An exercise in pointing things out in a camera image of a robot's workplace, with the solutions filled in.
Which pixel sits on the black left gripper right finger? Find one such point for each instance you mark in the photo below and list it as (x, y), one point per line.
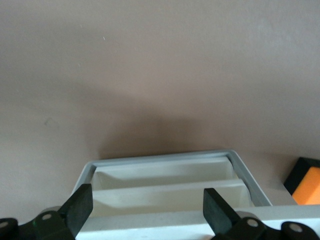
(225, 220)

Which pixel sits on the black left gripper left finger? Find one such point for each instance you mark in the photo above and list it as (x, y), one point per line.
(70, 215)

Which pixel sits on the white drawer cabinet housing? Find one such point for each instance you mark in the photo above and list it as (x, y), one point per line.
(252, 185)

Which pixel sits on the orange button enclosure box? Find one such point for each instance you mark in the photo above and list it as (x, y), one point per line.
(310, 185)

